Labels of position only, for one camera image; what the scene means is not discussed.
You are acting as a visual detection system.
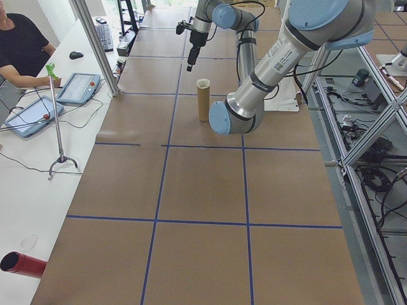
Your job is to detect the black box with white label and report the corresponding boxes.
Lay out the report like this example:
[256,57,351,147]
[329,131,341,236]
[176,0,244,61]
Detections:
[116,33,136,58]

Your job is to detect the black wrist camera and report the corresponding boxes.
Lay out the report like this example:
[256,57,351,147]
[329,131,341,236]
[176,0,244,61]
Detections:
[176,20,192,36]

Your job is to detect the teal electronic box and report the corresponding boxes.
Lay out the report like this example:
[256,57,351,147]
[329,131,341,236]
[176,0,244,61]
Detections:
[355,69,371,87]

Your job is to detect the aluminium profile post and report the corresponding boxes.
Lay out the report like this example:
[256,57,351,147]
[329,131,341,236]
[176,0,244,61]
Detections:
[69,0,122,96]

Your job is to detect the black metal rack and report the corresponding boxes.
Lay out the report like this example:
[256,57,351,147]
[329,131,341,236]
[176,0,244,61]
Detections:
[116,0,141,36]

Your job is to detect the black computer keyboard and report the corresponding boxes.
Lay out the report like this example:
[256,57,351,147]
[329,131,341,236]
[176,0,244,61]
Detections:
[94,24,114,53]

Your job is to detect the black cable bundle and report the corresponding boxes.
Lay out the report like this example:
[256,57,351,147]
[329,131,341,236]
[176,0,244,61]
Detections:
[355,164,397,195]

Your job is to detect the brown cardboard tube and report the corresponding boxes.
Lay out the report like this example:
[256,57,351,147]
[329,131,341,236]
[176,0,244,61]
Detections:
[196,79,211,123]

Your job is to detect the red cylindrical tube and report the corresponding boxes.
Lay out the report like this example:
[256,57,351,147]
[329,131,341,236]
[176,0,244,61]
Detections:
[0,251,48,280]

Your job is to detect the blue grey teach pendant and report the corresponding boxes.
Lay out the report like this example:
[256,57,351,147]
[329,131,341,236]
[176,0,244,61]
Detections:
[4,95,65,139]
[57,72,102,107]

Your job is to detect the green handled reach grabber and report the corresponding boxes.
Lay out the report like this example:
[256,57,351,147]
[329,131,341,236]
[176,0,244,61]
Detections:
[45,62,79,182]

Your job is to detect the neighbouring robot base plate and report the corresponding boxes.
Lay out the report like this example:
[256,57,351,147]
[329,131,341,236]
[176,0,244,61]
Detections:
[376,41,407,78]

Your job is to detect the person right hand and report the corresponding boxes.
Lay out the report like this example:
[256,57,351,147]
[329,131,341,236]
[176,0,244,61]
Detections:
[39,75,64,89]

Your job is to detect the clear plastic lid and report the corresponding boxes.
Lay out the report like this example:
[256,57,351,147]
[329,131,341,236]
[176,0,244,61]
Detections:
[20,234,39,250]

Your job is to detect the person in black shirt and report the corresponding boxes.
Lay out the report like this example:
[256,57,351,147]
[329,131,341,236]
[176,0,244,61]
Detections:
[0,5,58,79]

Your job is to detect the person right forearm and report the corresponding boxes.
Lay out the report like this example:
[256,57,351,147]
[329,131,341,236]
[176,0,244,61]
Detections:
[0,65,48,89]

